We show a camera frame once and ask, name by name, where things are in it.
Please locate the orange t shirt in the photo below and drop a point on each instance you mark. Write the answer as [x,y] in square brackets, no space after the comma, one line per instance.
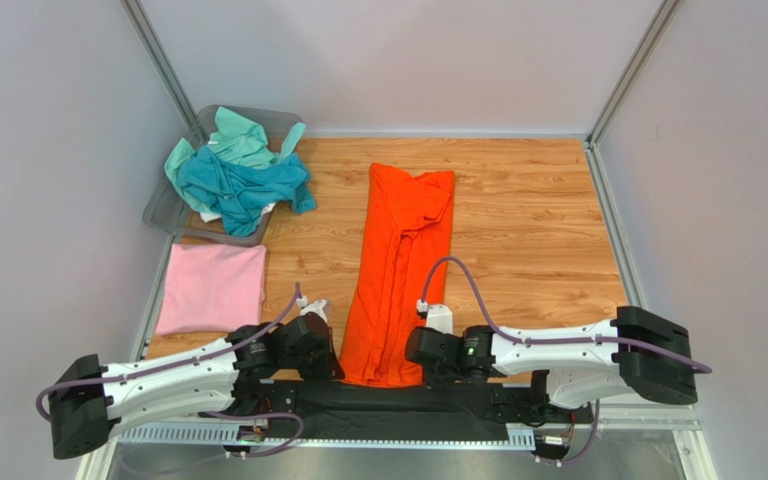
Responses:
[408,227]

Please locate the aluminium frame rail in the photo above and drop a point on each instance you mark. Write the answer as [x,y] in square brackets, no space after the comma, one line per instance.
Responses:
[634,440]

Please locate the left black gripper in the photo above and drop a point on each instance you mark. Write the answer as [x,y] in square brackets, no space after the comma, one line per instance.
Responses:
[327,367]

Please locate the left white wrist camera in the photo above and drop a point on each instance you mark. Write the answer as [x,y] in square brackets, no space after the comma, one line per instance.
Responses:
[320,308]

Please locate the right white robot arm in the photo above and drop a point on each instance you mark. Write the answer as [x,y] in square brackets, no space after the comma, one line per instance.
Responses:
[635,351]

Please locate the light mint t shirt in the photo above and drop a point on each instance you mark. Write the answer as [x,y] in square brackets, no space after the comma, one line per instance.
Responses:
[238,140]

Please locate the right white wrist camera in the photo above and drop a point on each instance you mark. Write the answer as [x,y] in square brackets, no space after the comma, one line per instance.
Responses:
[436,316]

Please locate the clear plastic bin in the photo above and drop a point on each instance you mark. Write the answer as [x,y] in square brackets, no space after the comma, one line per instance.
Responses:
[168,212]

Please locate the white cloth in bin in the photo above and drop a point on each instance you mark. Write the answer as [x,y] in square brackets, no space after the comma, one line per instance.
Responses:
[210,217]

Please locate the dark teal t shirt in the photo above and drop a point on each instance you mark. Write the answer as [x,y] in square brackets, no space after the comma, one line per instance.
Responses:
[239,193]

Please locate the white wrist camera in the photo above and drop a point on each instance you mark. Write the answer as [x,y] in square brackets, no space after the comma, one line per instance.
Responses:
[436,316]
[320,308]

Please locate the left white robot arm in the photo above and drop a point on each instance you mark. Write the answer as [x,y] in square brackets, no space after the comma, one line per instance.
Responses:
[92,402]

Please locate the black base cloth strip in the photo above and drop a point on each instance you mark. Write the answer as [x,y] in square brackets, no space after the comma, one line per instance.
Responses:
[460,412]

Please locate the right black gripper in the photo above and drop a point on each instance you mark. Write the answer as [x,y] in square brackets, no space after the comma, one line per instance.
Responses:
[414,345]

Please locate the folded pink t shirt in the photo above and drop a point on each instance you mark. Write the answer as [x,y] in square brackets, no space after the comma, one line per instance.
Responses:
[212,288]

